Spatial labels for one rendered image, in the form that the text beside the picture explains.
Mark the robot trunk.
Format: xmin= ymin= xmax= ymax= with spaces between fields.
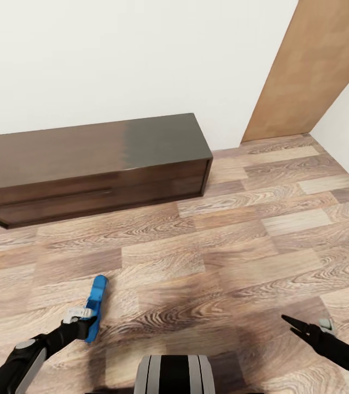
xmin=133 ymin=355 xmax=216 ymax=394

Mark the sandal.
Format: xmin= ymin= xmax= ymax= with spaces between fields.
xmin=84 ymin=275 xmax=107 ymax=344

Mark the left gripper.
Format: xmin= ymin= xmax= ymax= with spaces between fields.
xmin=56 ymin=316 xmax=97 ymax=349

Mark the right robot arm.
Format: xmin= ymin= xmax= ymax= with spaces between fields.
xmin=281 ymin=315 xmax=349 ymax=370

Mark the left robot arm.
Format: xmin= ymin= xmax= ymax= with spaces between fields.
xmin=0 ymin=308 xmax=97 ymax=394

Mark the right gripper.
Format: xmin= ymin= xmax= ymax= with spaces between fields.
xmin=281 ymin=315 xmax=349 ymax=370

